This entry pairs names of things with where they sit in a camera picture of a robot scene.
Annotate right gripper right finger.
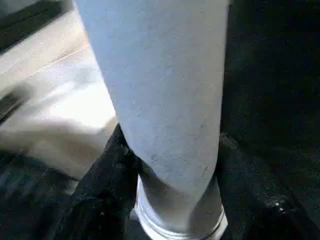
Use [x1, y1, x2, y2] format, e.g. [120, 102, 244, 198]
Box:
[214, 132, 320, 240]

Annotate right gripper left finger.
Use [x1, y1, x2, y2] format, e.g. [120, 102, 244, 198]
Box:
[59, 123, 144, 240]

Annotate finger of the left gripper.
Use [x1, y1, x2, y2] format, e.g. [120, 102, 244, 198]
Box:
[0, 86, 33, 121]

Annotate white plastic table top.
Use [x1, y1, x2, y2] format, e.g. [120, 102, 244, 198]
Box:
[0, 7, 229, 240]

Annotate white plastic table leg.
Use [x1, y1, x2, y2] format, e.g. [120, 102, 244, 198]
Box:
[72, 0, 232, 237]

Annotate black table mat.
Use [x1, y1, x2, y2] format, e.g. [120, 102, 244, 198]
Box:
[0, 0, 320, 240]

